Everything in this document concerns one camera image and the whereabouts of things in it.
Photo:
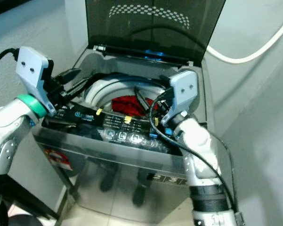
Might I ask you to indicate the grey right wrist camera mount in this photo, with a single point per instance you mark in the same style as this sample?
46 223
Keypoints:
186 89

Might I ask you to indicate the silver top-load washing machine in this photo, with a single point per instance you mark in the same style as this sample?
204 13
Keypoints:
113 174

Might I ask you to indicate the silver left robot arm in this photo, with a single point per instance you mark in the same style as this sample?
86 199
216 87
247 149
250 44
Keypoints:
9 136

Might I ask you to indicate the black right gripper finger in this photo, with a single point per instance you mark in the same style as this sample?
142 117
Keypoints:
140 100
154 106

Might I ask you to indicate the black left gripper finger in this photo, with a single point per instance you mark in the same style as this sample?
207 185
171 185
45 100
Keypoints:
76 90
68 74

